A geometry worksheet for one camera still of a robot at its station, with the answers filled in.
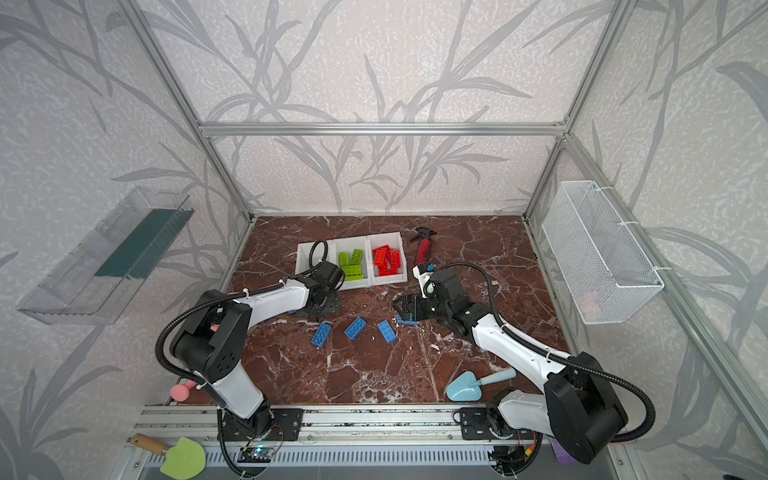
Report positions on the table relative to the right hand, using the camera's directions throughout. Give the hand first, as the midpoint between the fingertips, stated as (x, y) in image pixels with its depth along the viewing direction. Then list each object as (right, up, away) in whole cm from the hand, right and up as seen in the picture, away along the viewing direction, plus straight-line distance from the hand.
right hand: (404, 293), depth 83 cm
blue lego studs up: (-5, -12, +6) cm, 14 cm away
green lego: (-17, +9, +22) cm, 29 cm away
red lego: (-8, +9, +16) cm, 20 cm away
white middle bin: (-20, +14, +22) cm, 32 cm away
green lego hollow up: (-17, +5, +16) cm, 24 cm away
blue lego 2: (-15, -11, +6) cm, 19 cm away
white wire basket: (+42, +8, -22) cm, 48 cm away
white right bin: (-4, +15, +23) cm, 28 cm away
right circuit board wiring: (+27, -39, -10) cm, 49 cm away
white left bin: (-35, +10, +19) cm, 41 cm away
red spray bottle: (+8, +17, +29) cm, 34 cm away
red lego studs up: (-6, +4, +19) cm, 20 cm away
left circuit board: (-36, -36, -12) cm, 52 cm away
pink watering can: (-52, -20, -14) cm, 58 cm away
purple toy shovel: (+37, -35, -14) cm, 53 cm away
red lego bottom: (-3, +8, +20) cm, 22 cm away
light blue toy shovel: (+17, -24, -5) cm, 30 cm away
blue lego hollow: (+1, -10, +8) cm, 13 cm away
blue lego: (-25, -13, +5) cm, 28 cm away
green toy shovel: (-52, -37, -14) cm, 65 cm away
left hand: (-25, -3, +12) cm, 28 cm away
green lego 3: (-17, +3, +16) cm, 23 cm away
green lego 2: (-21, +9, +23) cm, 32 cm away
